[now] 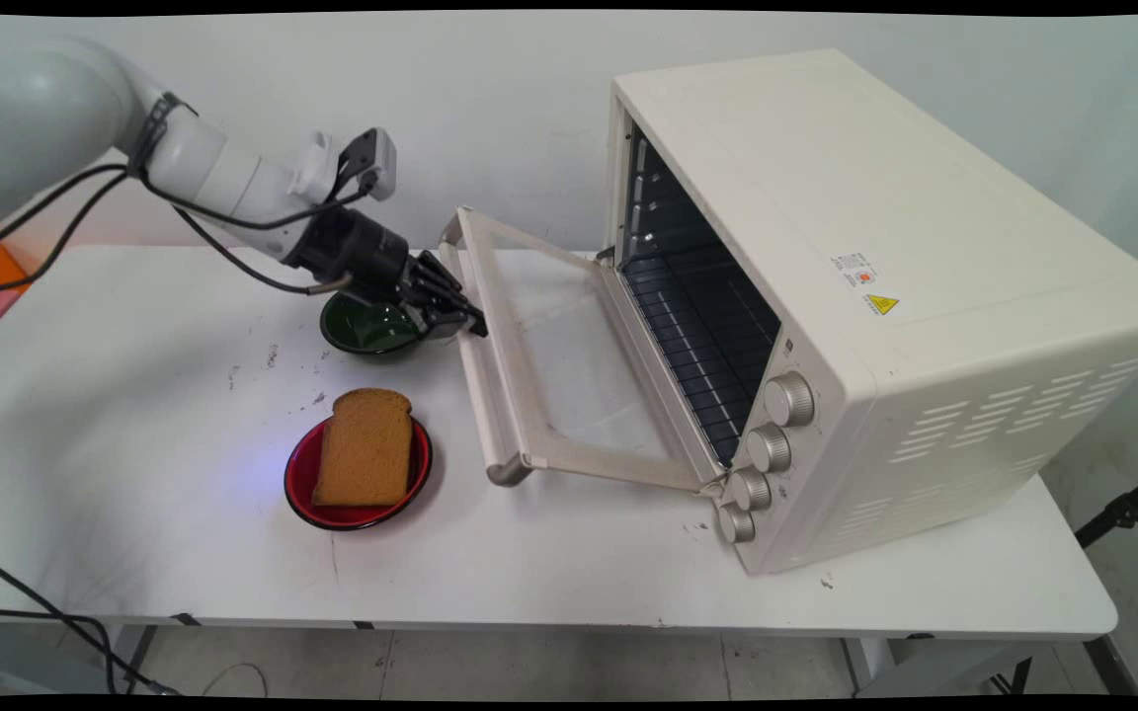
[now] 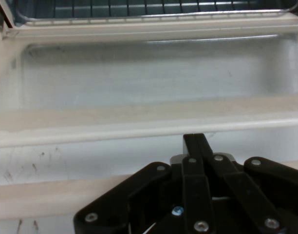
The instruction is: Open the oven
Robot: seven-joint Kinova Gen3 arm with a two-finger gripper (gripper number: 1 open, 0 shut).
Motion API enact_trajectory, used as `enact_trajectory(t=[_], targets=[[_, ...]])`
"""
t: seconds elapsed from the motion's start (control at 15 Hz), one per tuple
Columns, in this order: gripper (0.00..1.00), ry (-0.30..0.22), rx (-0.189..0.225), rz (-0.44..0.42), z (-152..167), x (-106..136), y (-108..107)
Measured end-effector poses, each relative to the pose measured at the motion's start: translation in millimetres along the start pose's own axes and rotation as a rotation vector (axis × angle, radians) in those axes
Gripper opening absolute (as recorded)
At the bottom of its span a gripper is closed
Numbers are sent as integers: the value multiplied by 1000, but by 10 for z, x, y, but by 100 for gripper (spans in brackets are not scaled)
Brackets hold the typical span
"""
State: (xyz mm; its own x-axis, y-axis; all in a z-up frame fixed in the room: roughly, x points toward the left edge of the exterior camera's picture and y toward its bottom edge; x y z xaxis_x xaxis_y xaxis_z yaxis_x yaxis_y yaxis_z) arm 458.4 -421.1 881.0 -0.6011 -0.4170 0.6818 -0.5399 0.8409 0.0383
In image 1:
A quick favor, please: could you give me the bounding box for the white label sticker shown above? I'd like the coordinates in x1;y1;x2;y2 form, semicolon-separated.
830;252;879;289

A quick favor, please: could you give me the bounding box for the black tripod stand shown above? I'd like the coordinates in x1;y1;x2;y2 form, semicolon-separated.
1074;461;1138;550

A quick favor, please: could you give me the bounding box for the glass oven door with handle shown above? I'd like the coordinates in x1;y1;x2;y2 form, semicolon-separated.
437;204;729;494

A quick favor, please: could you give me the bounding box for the white toaster oven body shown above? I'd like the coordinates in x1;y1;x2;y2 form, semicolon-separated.
603;47;1138;577

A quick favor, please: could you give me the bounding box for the red plate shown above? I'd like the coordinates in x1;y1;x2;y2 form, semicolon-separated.
284;414;434;532

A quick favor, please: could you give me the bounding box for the black floor cable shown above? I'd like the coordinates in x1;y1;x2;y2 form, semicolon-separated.
0;546;182;698

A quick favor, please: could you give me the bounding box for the black arm strap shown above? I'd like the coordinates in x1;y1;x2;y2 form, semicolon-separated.
127;91;199;181

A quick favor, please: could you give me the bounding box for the brown bread slice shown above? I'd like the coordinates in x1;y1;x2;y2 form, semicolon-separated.
310;387;415;509

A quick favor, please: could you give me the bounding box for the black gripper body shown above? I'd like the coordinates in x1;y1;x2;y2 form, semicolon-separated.
284;205;414;305

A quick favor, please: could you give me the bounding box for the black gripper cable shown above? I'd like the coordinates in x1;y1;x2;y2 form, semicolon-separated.
0;174;355;298

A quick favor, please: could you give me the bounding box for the grey table leg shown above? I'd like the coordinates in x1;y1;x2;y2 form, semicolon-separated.
109;623;161;694

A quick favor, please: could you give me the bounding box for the black camera cable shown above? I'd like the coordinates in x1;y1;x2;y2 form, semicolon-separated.
0;148;378;260

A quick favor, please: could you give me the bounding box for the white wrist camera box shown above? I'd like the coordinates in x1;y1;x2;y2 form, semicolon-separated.
336;127;399;202

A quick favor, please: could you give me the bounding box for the dark green bowl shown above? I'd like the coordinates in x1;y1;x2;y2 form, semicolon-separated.
319;292;428;357

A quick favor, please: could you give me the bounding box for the metal oven rack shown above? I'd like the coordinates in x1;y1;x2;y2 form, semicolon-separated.
620;245;783;467

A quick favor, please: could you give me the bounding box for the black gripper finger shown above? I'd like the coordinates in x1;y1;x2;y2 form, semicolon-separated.
405;282;489;343
407;250;468;299

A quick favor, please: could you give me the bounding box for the silver oven knob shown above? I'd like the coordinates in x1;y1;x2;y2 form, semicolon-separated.
728;466;774;513
764;371;817;429
717;501;758;546
746;423;794;475

